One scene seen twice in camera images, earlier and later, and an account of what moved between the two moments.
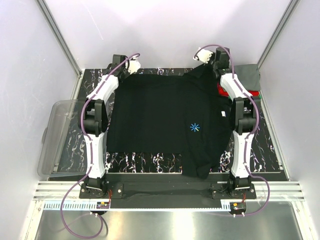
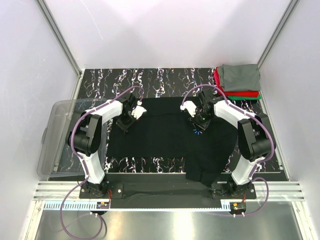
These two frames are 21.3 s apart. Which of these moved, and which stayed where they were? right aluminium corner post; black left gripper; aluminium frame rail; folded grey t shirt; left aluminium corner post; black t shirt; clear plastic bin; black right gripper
Moved: black left gripper; black t shirt; black right gripper
Stayed: aluminium frame rail; folded grey t shirt; right aluminium corner post; clear plastic bin; left aluminium corner post
